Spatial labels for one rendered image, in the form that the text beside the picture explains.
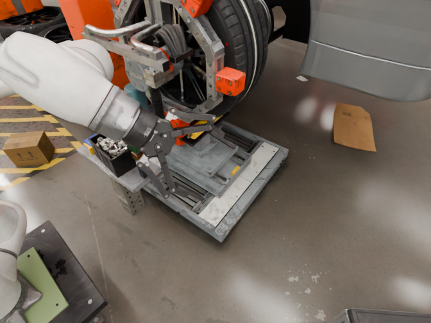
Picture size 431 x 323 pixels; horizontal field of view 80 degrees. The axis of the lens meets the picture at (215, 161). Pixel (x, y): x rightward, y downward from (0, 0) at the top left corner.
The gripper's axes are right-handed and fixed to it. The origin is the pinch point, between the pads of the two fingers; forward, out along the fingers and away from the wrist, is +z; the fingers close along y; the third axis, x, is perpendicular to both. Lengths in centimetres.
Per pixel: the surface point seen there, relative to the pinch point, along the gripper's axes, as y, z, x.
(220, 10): 46, -9, 39
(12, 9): 20, -129, 269
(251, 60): 42, 11, 43
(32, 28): 14, -103, 246
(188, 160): -8, 31, 93
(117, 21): 30, -36, 76
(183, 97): 20, 4, 79
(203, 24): 40, -11, 42
